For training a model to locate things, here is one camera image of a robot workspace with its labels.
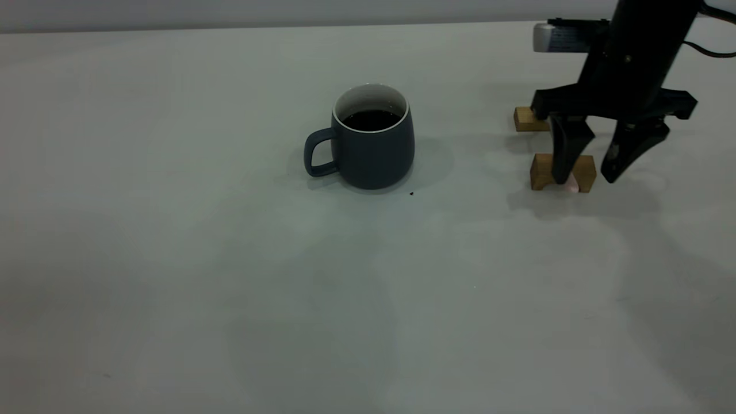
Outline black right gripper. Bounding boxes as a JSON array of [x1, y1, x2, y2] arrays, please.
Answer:
[[531, 0, 703, 185]]

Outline grey ceramic cup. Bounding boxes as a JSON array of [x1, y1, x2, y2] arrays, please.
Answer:
[[304, 83, 416, 190]]

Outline black coffee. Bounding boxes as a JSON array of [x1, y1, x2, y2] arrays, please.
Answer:
[[343, 110, 401, 132]]

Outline arched wooden block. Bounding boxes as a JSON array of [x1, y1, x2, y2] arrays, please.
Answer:
[[530, 153, 597, 193]]

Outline plain wooden block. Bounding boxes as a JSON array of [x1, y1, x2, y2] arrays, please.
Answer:
[[513, 106, 551, 133]]

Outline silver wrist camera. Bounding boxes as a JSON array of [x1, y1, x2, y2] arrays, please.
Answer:
[[532, 19, 610, 53]]

